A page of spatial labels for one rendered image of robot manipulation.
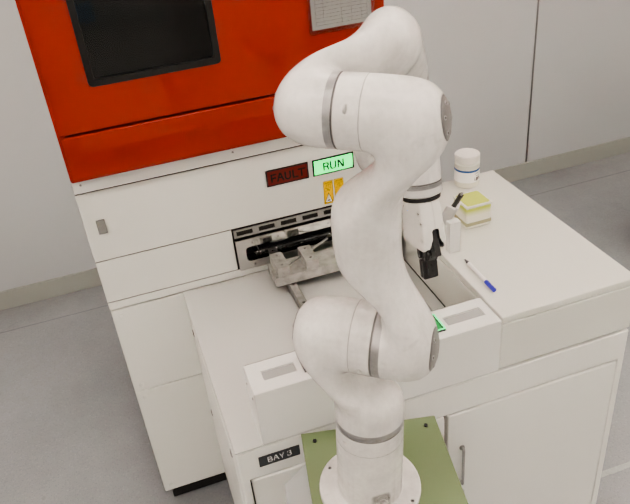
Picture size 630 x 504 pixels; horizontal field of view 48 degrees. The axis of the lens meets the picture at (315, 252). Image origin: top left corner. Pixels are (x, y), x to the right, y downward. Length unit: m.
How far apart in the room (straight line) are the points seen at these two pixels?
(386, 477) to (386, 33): 0.75
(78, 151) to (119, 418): 1.42
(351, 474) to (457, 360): 0.40
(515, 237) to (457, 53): 2.03
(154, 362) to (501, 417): 0.98
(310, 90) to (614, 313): 1.07
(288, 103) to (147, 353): 1.30
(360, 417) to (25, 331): 2.53
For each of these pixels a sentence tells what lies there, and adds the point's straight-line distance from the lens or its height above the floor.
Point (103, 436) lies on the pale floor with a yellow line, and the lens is 2.85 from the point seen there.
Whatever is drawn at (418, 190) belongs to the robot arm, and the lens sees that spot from 1.34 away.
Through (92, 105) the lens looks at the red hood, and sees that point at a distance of 1.69.
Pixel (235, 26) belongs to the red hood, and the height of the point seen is 1.51.
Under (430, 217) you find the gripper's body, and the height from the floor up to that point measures 1.24.
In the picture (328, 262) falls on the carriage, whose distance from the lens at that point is 1.90.
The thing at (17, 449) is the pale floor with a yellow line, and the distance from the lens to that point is 2.95.
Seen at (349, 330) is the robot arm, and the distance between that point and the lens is 1.09.
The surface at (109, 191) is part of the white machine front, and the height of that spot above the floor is 1.16.
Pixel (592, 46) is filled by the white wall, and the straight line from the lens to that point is 4.22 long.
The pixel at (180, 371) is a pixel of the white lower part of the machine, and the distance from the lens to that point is 2.15.
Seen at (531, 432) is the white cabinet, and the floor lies 0.58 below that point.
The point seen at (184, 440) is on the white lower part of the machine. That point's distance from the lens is 2.33.
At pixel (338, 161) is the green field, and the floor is 1.10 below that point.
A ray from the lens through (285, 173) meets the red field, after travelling 1.89.
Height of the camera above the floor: 1.92
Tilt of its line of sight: 32 degrees down
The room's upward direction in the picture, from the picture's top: 6 degrees counter-clockwise
